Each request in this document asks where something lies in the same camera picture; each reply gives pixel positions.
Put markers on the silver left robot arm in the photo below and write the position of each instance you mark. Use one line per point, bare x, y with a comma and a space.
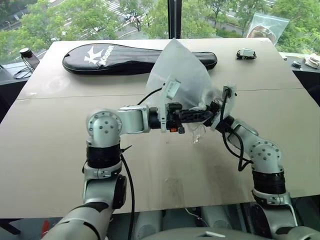
130, 120

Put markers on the black window frame post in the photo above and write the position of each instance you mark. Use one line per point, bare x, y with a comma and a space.
174, 18

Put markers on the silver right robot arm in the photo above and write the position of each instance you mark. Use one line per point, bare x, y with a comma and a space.
265, 152

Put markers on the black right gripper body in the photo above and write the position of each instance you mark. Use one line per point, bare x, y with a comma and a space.
217, 105

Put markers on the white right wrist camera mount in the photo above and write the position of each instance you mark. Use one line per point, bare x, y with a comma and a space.
228, 106

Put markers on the grey rounded robot torso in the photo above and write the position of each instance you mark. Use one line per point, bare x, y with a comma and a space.
190, 234

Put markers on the small black round object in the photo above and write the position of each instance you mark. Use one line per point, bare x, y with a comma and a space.
296, 64

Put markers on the clear zip plastic bag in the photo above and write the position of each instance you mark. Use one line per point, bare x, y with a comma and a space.
268, 25

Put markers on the beige crumpled cloth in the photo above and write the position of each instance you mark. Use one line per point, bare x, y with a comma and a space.
313, 61

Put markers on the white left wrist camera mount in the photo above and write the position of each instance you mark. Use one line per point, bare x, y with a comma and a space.
172, 87

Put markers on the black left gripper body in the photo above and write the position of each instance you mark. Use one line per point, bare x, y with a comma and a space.
173, 116

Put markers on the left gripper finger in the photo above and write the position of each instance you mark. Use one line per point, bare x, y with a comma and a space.
197, 120
197, 113

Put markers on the black round-capped device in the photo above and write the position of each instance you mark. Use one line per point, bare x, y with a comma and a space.
27, 53

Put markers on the black side table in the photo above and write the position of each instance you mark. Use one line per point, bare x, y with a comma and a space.
8, 85
308, 80

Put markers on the black racket case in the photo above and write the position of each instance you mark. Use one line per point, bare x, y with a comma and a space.
112, 60

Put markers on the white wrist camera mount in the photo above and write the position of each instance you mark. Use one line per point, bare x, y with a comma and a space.
228, 106
172, 87

